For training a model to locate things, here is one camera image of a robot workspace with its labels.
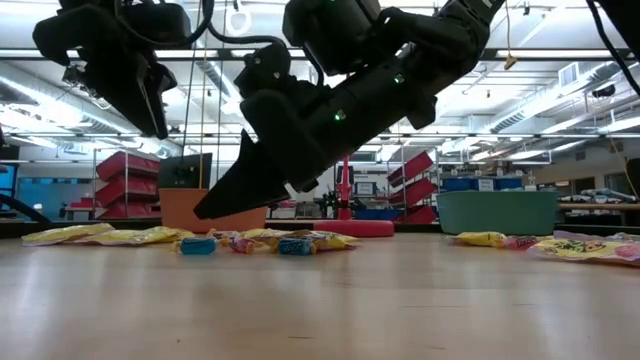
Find black curved hose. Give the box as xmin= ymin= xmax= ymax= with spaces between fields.
xmin=0 ymin=192 xmax=52 ymax=227

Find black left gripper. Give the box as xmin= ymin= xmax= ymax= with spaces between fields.
xmin=32 ymin=4 xmax=179 ymax=140

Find black overhead frame beam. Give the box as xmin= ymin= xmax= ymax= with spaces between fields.
xmin=0 ymin=47 xmax=640 ymax=63

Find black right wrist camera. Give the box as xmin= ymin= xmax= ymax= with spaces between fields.
xmin=282 ymin=0 xmax=382 ymax=77

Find white hanging ring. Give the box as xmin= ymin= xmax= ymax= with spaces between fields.
xmin=224 ymin=4 xmax=253 ymax=37

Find yellow hanging cord plug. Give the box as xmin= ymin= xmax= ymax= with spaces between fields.
xmin=503 ymin=7 xmax=519 ymax=72

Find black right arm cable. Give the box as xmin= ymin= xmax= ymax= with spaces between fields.
xmin=584 ymin=0 xmax=640 ymax=97

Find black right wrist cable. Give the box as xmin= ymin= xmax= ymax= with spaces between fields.
xmin=207 ymin=22 xmax=326 ymax=89

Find red desk lamp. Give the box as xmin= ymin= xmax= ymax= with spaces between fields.
xmin=314 ymin=154 xmax=396 ymax=239

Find wooden workbench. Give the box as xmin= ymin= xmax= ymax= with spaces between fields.
xmin=558 ymin=201 xmax=640 ymax=213

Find black monitor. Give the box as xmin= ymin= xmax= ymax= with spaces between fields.
xmin=158 ymin=152 xmax=214 ymax=191

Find blue partition panel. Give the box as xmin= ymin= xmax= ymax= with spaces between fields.
xmin=17 ymin=177 xmax=97 ymax=221

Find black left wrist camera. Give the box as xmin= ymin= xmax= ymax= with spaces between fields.
xmin=119 ymin=2 xmax=194 ymax=49

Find blue hard candy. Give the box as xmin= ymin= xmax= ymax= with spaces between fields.
xmin=277 ymin=237 xmax=317 ymax=257
xmin=178 ymin=236 xmax=220 ymax=257

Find red storage bin rack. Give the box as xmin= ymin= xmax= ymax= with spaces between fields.
xmin=69 ymin=151 xmax=162 ymax=222
xmin=385 ymin=150 xmax=439 ymax=226

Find black ceiling spotlight cluster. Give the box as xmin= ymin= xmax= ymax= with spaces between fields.
xmin=62 ymin=64 xmax=101 ymax=99

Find grey hanging cable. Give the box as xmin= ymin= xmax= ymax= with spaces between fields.
xmin=215 ymin=44 xmax=230 ymax=190

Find orange plastic bin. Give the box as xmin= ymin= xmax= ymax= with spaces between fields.
xmin=159 ymin=188 xmax=269 ymax=234

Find blue storage bins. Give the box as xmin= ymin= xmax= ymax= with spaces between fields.
xmin=441 ymin=175 xmax=525 ymax=194

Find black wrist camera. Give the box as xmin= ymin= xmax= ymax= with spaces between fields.
xmin=282 ymin=0 xmax=382 ymax=77
xmin=119 ymin=2 xmax=194 ymax=49

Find teal green plastic bin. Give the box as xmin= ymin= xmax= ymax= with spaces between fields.
xmin=436 ymin=190 xmax=561 ymax=236

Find black hanging cable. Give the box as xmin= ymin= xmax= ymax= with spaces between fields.
xmin=180 ymin=47 xmax=201 ymax=144

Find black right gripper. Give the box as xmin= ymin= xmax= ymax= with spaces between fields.
xmin=193 ymin=42 xmax=371 ymax=220

